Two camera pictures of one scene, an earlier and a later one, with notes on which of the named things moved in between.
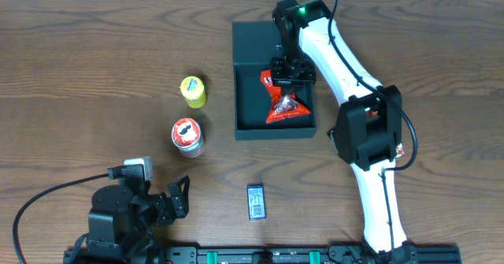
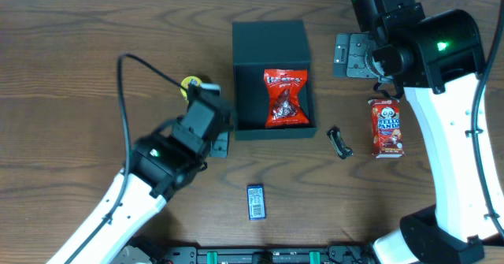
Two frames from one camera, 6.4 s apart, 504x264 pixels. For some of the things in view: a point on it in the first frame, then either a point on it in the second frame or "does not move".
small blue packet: (256, 202) does not move
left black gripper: (175, 202) → (220, 145)
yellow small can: (193, 90) does not move
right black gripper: (293, 79) → (350, 55)
